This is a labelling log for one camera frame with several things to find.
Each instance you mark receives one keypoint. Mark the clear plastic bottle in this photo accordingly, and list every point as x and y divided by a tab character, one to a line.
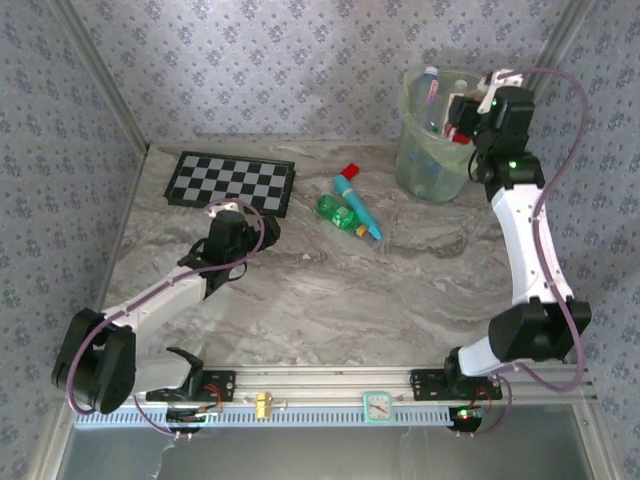
461	85

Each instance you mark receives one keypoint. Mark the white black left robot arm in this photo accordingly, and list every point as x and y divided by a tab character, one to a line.
160	302

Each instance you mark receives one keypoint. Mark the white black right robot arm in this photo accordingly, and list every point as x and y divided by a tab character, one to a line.
530	240

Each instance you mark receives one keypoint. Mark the bin with green liner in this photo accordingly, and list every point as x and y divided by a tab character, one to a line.
425	165

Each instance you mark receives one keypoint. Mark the black grey chessboard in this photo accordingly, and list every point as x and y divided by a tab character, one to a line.
225	175

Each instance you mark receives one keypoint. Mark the green bottle yellow cap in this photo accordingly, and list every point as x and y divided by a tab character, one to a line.
337	214

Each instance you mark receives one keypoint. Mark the teal plastic tube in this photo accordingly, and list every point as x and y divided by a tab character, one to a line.
360	210

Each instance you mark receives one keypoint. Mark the red cap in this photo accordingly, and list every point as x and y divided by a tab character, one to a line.
351	170

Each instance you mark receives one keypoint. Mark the teal square clock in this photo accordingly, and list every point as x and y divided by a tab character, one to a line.
378	407

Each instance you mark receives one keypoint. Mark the grey metal panel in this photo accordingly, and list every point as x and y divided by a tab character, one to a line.
320	455

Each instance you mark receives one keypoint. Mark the aluminium frame post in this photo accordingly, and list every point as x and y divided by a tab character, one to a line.
102	75
554	50

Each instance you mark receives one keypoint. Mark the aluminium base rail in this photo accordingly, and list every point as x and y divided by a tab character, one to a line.
320	382

